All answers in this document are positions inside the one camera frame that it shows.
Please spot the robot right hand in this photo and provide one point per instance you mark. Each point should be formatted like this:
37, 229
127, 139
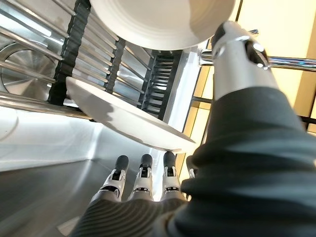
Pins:
247, 172

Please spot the white round plate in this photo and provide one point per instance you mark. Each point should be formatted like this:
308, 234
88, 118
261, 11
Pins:
123, 116
148, 22

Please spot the black roll-up sink rack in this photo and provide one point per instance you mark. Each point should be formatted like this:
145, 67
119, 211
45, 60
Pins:
76, 37

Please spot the round steel sink drain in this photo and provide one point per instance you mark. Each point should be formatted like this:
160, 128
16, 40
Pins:
27, 71

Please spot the yellow window with dark frame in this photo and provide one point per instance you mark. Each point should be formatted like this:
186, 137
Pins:
284, 14

